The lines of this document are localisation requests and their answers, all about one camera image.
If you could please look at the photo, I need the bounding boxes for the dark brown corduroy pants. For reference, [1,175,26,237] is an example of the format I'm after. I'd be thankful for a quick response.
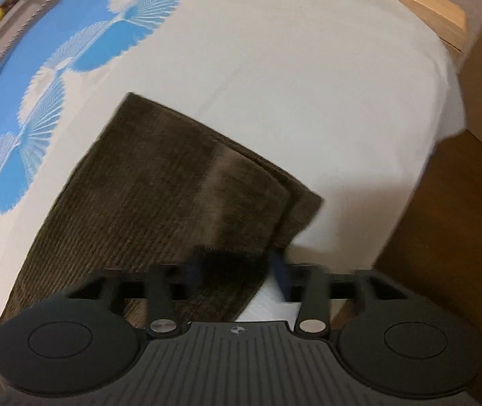
[0,92,325,406]

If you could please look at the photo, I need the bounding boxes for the wooden bed frame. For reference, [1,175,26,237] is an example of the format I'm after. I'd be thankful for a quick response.
[304,0,467,53]

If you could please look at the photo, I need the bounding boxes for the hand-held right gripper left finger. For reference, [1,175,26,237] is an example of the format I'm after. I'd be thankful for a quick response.
[69,257,204,340]

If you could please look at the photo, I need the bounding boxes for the blue white printed bed sheet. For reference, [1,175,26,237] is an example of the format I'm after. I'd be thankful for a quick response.
[0,0,467,390]

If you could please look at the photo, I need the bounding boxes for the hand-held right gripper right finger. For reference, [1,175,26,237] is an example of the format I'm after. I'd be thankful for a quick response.
[267,249,412,340]

